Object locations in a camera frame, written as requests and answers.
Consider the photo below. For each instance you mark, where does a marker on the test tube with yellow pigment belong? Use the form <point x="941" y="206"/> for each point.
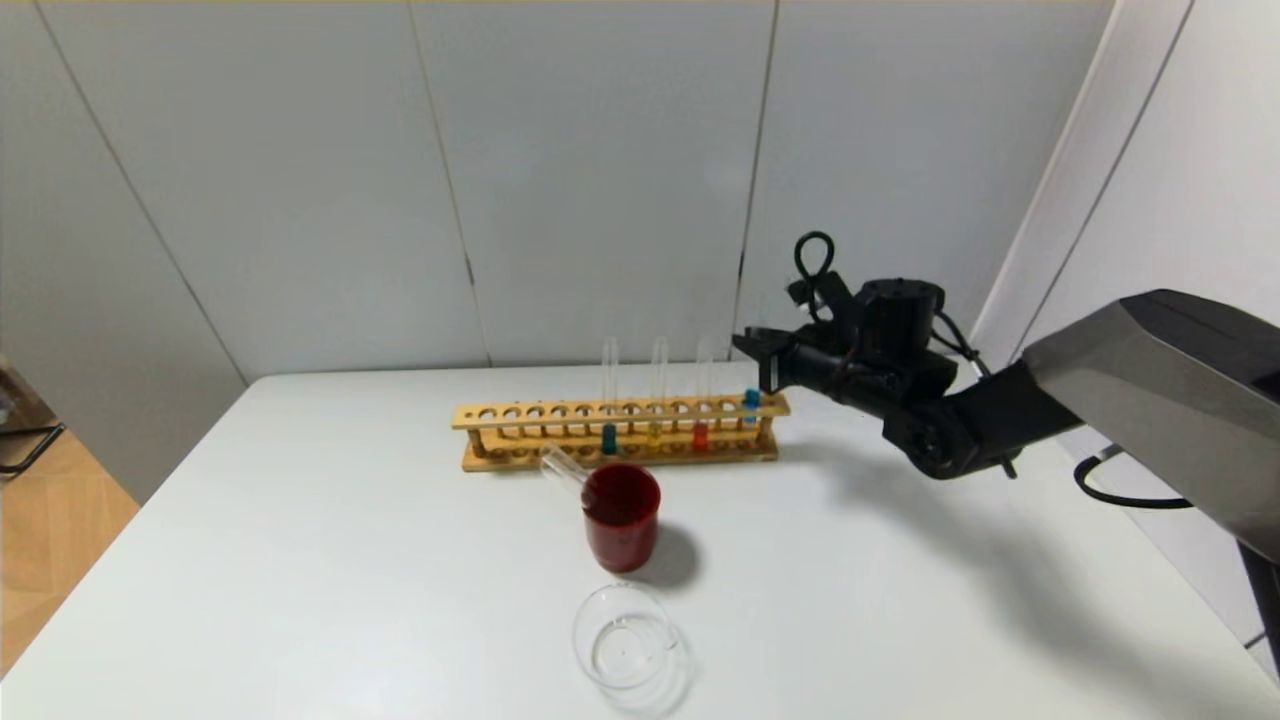
<point x="657" y="432"/>

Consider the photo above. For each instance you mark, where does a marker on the test tube with blue pigment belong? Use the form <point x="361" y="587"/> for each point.
<point x="751" y="400"/>

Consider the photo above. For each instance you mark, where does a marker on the empty clear test tube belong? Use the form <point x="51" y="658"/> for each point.
<point x="556" y="462"/>
<point x="572" y="482"/>

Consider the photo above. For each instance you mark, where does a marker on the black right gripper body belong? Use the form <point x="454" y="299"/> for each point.
<point x="773" y="366"/>

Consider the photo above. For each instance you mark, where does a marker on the clear glass dish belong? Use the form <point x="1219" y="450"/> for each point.
<point x="600" y="610"/>

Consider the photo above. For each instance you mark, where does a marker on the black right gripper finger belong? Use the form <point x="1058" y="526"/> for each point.
<point x="765" y="346"/>
<point x="775" y="375"/>

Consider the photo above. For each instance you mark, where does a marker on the test tube with teal pigment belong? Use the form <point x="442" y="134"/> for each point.
<point x="608" y="440"/>

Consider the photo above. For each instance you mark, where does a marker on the red plastic cup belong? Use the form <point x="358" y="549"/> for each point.
<point x="620" y="530"/>

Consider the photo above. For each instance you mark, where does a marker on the test tube with red pigment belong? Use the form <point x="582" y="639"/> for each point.
<point x="701" y="437"/>

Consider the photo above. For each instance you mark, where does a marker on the dark furniture frame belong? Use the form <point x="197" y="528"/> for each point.
<point x="8" y="400"/>

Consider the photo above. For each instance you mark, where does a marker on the wooden test tube rack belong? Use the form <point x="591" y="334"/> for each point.
<point x="520" y="410"/>

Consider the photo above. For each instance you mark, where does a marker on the black and grey right robot arm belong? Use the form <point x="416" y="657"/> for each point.
<point x="1150" y="400"/>

